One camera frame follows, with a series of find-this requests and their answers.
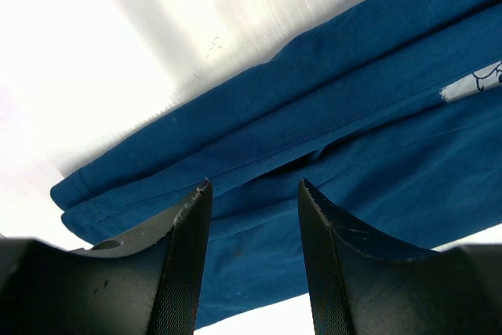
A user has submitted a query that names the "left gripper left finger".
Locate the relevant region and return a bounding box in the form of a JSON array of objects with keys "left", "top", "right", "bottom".
[{"left": 1, "top": 181, "right": 213, "bottom": 334}]

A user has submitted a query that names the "blue t-shirt with print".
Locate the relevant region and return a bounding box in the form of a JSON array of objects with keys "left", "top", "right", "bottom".
[{"left": 50, "top": 0, "right": 501, "bottom": 328}]

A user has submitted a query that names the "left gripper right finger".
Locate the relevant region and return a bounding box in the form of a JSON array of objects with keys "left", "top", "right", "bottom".
[{"left": 298, "top": 180, "right": 501, "bottom": 334}]

